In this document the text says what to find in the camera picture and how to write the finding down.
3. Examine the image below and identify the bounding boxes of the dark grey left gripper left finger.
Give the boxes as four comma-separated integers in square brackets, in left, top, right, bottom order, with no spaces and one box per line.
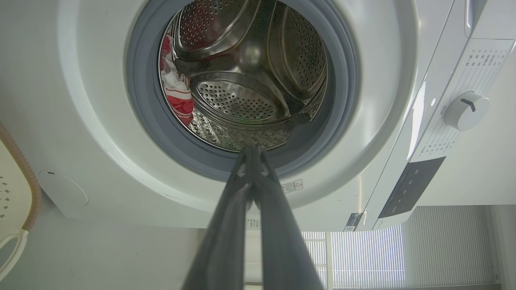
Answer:
[181,147,254,290]

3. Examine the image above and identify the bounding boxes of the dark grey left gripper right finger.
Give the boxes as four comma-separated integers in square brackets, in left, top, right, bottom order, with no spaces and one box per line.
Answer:
[253,147,325,290]

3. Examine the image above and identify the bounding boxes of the red and white garment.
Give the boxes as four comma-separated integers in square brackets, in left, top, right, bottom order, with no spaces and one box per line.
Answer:
[159,34,195,126]

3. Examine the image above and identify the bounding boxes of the dark grey appliance control panel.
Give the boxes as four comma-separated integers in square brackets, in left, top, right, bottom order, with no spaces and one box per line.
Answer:
[378,156,446,219]

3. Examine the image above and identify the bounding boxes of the cream basket with brown rim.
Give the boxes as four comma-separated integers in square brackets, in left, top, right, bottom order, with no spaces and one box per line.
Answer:
[0,121,43,282]

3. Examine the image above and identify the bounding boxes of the grey triangle warning sticker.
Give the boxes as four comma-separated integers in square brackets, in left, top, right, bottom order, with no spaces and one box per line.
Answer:
[281,179,304,194]

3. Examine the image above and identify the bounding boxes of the white front-load washing machine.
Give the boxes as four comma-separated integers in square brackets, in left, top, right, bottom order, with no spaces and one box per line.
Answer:
[0,0,516,232]

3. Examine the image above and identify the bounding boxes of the perforated stainless steel drum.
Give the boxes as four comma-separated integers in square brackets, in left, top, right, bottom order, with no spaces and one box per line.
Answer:
[158,0,329,153]

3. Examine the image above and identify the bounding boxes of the white window blinds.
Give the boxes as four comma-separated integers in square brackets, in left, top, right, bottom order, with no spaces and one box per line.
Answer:
[302,205,496,289]

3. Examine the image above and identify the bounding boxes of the grey rubber door gasket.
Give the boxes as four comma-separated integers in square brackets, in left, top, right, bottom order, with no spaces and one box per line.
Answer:
[126,0,359,182]

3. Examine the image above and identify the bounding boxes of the round white filter cover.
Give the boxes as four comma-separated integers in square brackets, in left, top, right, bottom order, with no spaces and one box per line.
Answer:
[37,170,88,208]

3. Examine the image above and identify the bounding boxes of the white round program knob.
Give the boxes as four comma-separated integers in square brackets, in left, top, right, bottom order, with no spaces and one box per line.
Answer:
[443,91,490,131]

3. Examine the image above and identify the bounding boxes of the white detergent drawer front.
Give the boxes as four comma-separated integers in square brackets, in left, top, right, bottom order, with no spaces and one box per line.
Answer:
[464,0,516,39]

